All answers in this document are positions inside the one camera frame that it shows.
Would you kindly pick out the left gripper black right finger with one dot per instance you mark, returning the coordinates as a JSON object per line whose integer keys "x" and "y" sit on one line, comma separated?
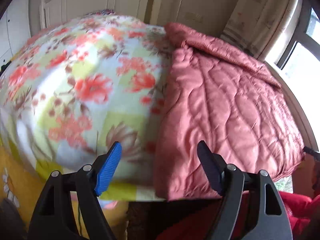
{"x": 269, "y": 219}

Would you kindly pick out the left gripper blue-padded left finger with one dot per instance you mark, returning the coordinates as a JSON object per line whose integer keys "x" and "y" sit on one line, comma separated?
{"x": 53, "y": 216}

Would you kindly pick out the pink quilted puffer coat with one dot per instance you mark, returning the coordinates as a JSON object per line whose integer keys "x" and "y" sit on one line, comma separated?
{"x": 218, "y": 94}

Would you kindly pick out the yellow floral bed skirt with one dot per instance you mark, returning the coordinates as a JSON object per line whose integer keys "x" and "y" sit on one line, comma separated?
{"x": 20, "y": 191}

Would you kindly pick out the red puffer jacket torso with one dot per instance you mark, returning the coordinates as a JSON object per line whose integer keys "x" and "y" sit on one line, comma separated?
{"x": 300, "y": 209}

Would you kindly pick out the cream bay window ledge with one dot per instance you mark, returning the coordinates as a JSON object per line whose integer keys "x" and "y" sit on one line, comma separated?
{"x": 303, "y": 105}

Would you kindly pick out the floral bed sheet mattress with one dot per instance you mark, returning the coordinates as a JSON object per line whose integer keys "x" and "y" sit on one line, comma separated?
{"x": 74, "y": 90}

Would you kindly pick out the white wardrobe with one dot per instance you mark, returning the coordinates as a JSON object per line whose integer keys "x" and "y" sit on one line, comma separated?
{"x": 15, "y": 29}

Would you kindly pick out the patterned beige curtain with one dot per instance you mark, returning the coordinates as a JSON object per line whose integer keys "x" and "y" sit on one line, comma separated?
{"x": 255, "y": 25}

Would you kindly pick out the colourful crochet pillow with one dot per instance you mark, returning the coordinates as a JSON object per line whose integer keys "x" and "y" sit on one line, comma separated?
{"x": 103, "y": 12}

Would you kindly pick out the window with dark frame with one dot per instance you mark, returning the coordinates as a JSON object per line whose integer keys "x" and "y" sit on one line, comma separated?
{"x": 306, "y": 34}

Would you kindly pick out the wall power socket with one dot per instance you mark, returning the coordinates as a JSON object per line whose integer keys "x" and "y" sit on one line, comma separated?
{"x": 193, "y": 17}

